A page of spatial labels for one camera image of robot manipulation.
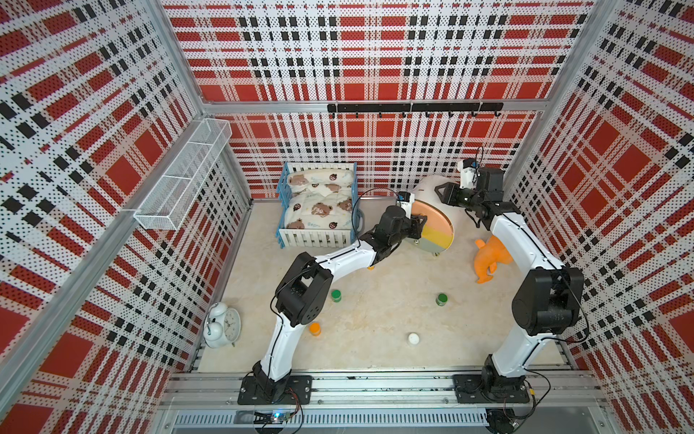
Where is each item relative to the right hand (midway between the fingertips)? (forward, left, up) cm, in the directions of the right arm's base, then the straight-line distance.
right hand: (443, 186), depth 87 cm
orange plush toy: (-15, -17, -20) cm, 30 cm away
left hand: (-7, +5, -7) cm, 11 cm away
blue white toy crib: (-5, +52, -22) cm, 56 cm away
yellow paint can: (-30, +24, -1) cm, 39 cm away
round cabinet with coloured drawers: (-12, +2, -9) cm, 15 cm away
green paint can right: (-28, +1, -25) cm, 38 cm away
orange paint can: (-38, +42, -24) cm, 62 cm away
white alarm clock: (-40, +67, -15) cm, 79 cm away
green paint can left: (-27, +36, -25) cm, 51 cm away
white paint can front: (-41, +12, -24) cm, 49 cm away
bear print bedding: (+12, +45, -18) cm, 50 cm away
